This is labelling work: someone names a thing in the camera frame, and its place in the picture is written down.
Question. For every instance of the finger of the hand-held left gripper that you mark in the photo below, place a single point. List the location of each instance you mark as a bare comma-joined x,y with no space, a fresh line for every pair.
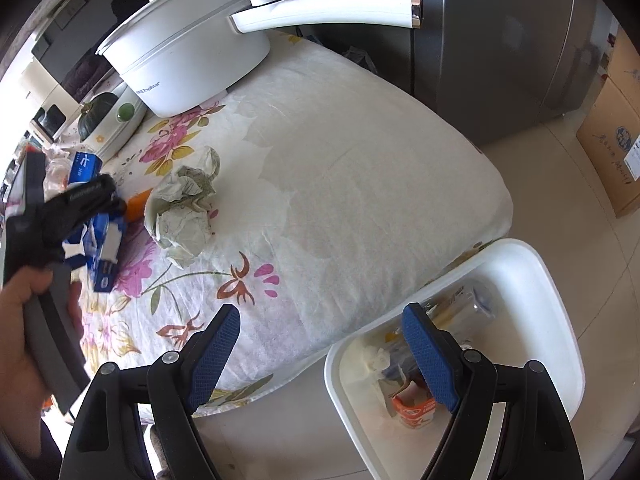
90,190
95,212

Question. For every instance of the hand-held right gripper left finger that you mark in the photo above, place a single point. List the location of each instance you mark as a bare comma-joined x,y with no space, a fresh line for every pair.
215,355

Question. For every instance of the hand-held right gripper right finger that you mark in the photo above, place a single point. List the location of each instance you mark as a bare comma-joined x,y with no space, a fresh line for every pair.
430,360

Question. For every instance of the torn blue white carton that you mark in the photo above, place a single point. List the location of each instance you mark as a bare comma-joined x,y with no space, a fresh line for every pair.
102,260

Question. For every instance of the large white tissue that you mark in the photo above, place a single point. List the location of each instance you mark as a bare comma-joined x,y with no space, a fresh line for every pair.
376,359

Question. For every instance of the nut snack packet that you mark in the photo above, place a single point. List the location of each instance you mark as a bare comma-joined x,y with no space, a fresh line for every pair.
470,302

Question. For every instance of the white plastic trash bin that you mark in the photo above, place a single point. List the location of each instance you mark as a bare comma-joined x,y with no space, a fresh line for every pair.
525,285

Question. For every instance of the person's left forearm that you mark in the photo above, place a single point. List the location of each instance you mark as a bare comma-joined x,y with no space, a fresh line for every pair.
27,457

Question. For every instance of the person's left hand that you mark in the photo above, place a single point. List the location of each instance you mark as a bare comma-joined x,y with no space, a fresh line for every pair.
20,350

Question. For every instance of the blue box with white mark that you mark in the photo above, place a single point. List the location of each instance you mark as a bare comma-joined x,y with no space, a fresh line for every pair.
82,165

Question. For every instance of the orange mandarin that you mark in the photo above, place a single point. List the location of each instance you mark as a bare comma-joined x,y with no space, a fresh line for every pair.
136,206

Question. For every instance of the dark green squash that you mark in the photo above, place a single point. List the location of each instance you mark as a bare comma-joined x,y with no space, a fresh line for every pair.
95,115

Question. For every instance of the small crumpled white tissue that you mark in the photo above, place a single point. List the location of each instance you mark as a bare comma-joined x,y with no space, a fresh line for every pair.
180,220

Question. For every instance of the black kitchen appliance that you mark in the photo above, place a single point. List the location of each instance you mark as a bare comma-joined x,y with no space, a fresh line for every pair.
80,50

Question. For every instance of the white electric pot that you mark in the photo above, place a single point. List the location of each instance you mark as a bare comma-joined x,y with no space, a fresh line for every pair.
190,65

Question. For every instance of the floral tablecloth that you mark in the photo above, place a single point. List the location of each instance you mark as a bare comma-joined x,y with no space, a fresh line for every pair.
350,185

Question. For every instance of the large cardboard box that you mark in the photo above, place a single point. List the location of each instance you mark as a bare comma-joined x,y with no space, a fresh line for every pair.
610,135

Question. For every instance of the grey refrigerator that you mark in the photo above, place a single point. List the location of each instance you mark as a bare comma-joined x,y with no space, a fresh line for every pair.
500,35

